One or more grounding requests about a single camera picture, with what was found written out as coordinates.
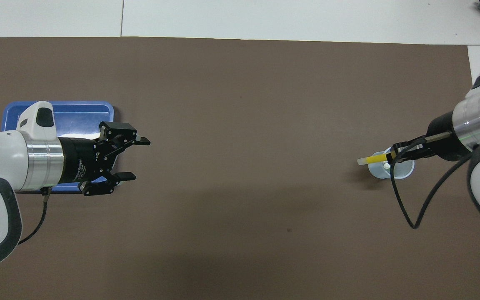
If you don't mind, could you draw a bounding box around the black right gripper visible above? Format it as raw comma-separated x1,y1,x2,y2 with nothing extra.
388,112,473,164

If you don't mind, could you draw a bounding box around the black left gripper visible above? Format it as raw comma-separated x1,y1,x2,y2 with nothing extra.
59,122,151,197

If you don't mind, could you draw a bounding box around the yellow pen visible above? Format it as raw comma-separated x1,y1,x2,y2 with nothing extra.
357,153,397,166

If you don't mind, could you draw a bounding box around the blue plastic tray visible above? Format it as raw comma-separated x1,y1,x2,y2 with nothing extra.
0,101,115,193

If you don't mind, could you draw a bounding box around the translucent light blue pen cup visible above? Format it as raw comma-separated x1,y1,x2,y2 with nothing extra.
368,146,415,180

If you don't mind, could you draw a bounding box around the brown table mat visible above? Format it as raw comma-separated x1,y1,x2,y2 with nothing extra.
0,37,480,300

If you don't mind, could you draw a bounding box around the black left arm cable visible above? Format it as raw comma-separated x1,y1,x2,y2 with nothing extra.
17,187,51,245

